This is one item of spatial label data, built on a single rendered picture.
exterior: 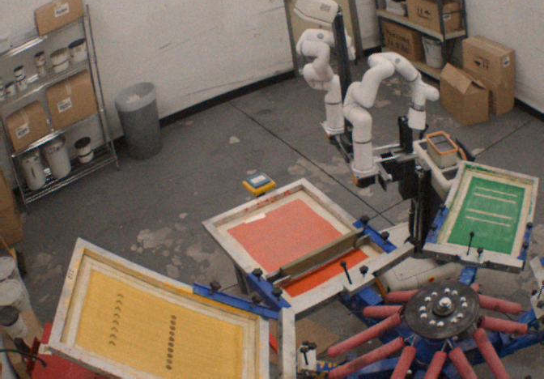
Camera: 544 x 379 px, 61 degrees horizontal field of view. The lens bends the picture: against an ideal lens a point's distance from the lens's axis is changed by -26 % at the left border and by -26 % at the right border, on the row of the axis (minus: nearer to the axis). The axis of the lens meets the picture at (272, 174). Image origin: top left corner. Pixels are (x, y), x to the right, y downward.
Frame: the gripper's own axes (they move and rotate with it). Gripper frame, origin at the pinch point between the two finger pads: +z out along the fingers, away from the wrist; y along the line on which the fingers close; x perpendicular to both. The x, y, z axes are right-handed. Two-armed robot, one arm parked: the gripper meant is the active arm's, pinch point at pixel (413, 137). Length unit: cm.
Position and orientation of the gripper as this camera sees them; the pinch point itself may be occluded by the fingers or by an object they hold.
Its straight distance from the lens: 298.2
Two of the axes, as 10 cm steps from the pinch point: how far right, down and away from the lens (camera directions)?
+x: -1.4, -3.6, 9.2
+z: -1.4, 9.3, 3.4
